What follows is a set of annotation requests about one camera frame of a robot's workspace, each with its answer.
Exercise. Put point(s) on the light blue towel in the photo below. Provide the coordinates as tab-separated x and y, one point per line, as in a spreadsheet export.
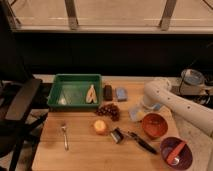
136	113

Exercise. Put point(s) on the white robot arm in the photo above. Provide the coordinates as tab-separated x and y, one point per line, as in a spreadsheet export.
159	91

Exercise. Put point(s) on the dark brown block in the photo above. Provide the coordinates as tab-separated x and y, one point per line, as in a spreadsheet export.
108	95

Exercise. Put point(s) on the blue sponge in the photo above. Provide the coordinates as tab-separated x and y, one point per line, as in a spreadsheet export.
121	94

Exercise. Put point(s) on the bunch of red grapes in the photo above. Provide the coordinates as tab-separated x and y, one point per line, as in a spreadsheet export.
110	110

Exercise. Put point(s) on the green plastic tray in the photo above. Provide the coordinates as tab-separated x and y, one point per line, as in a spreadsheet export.
69	91

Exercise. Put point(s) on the orange fruit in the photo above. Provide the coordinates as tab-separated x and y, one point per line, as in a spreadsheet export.
100	127

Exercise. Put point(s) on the small metal can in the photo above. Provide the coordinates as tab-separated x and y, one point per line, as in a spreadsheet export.
117	135

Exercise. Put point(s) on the orange bowl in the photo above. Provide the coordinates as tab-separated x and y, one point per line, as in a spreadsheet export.
154	125

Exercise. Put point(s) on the black office chair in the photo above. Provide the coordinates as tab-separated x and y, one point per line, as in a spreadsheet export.
14	130

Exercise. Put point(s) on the red spatula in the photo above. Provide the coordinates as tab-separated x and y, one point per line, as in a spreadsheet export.
172	156

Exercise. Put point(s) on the black handled peeler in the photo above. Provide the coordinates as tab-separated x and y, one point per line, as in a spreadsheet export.
141	142

